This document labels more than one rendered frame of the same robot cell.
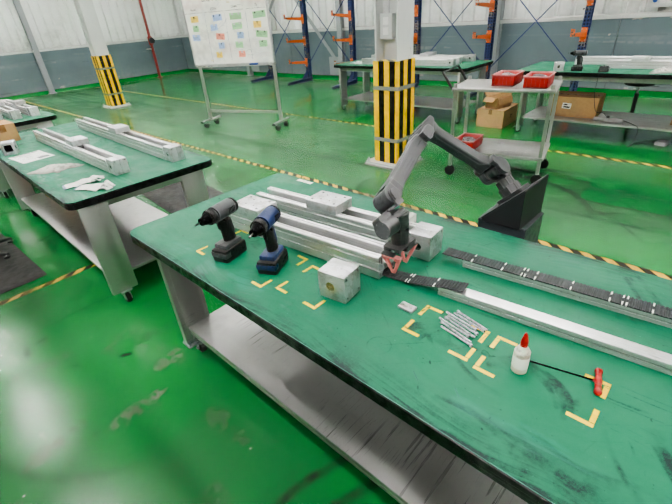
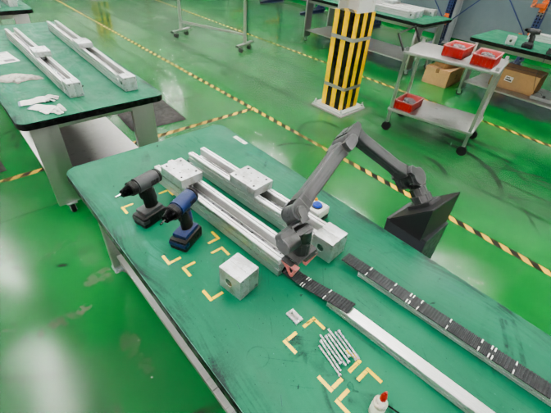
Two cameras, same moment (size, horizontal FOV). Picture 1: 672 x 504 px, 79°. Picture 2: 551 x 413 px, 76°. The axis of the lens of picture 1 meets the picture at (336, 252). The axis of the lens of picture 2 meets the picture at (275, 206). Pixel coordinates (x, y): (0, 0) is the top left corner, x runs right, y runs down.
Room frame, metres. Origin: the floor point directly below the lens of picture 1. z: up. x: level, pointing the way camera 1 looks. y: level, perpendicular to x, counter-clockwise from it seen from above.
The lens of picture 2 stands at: (0.29, -0.12, 1.78)
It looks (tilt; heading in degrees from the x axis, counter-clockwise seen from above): 39 degrees down; 1
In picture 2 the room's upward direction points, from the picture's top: 5 degrees clockwise
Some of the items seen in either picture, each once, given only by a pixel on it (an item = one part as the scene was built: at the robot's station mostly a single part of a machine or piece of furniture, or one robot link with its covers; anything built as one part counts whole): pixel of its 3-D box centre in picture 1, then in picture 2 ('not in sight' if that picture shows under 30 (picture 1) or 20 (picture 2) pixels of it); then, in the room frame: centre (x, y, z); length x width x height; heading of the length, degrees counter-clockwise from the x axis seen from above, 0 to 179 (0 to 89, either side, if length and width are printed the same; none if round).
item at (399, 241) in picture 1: (399, 236); (301, 247); (1.14, -0.21, 0.94); 0.10 x 0.07 x 0.07; 140
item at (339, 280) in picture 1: (341, 278); (241, 274); (1.09, -0.01, 0.83); 0.11 x 0.10 x 0.10; 143
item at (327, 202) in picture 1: (329, 205); (251, 183); (1.58, 0.01, 0.87); 0.16 x 0.11 x 0.07; 50
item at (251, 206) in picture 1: (254, 209); (181, 174); (1.60, 0.33, 0.87); 0.16 x 0.11 x 0.07; 50
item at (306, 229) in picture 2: (398, 219); (302, 234); (1.14, -0.20, 1.00); 0.07 x 0.06 x 0.07; 137
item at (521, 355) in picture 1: (522, 351); (380, 402); (0.70, -0.42, 0.84); 0.04 x 0.04 x 0.12
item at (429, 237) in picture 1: (426, 239); (330, 240); (1.30, -0.33, 0.83); 0.12 x 0.09 x 0.10; 140
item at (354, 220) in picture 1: (329, 215); (250, 192); (1.58, 0.01, 0.82); 0.80 x 0.10 x 0.09; 50
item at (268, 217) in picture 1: (265, 244); (179, 224); (1.25, 0.24, 0.89); 0.20 x 0.08 x 0.22; 162
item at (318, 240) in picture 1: (299, 234); (217, 209); (1.43, 0.14, 0.82); 0.80 x 0.10 x 0.09; 50
